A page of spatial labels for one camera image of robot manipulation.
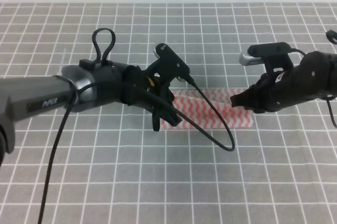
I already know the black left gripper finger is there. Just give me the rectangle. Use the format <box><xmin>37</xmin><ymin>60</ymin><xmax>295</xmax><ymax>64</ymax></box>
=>
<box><xmin>160</xmin><ymin>104</ymin><xmax>182</xmax><ymax>126</ymax></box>
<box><xmin>152</xmin><ymin>108</ymin><xmax>161</xmax><ymax>132</ymax></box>

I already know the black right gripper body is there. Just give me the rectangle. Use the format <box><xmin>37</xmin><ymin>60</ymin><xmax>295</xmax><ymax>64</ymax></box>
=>
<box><xmin>230</xmin><ymin>72</ymin><xmax>290</xmax><ymax>113</ymax></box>

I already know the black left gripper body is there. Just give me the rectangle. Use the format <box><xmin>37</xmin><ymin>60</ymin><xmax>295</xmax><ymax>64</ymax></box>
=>
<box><xmin>121</xmin><ymin>65</ymin><xmax>174</xmax><ymax>111</ymax></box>

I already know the pink white wavy towel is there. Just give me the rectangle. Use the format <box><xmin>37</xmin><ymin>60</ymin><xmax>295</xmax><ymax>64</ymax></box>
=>
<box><xmin>172</xmin><ymin>88</ymin><xmax>254</xmax><ymax>130</ymax></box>

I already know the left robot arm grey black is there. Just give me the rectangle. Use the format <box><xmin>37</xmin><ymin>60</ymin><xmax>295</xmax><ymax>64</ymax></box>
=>
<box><xmin>1</xmin><ymin>60</ymin><xmax>181</xmax><ymax>158</ymax></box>

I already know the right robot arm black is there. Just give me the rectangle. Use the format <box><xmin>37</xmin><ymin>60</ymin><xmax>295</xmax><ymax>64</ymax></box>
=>
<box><xmin>231</xmin><ymin>51</ymin><xmax>336</xmax><ymax>113</ymax></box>

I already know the grey grid tablecloth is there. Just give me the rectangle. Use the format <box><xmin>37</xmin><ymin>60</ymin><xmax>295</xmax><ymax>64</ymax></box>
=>
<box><xmin>1</xmin><ymin>3</ymin><xmax>336</xmax><ymax>223</ymax></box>

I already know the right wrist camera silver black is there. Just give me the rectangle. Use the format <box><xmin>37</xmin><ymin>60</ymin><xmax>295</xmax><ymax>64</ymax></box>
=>
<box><xmin>239</xmin><ymin>42</ymin><xmax>294</xmax><ymax>73</ymax></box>

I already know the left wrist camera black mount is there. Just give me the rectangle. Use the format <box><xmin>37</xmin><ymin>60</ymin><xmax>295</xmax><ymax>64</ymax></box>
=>
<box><xmin>153</xmin><ymin>43</ymin><xmax>193</xmax><ymax>83</ymax></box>

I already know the black left camera cable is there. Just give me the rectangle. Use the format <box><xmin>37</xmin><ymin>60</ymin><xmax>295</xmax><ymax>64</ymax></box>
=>
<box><xmin>184</xmin><ymin>75</ymin><xmax>236</xmax><ymax>152</ymax></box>

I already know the black camera cable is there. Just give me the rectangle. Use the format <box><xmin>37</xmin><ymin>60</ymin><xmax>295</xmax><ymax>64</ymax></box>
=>
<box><xmin>289</xmin><ymin>30</ymin><xmax>337</xmax><ymax>130</ymax></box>
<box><xmin>184</xmin><ymin>75</ymin><xmax>236</xmax><ymax>152</ymax></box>

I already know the black right camera cable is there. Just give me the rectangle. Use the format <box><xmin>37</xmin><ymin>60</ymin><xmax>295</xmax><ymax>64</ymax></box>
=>
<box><xmin>289</xmin><ymin>30</ymin><xmax>337</xmax><ymax>130</ymax></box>

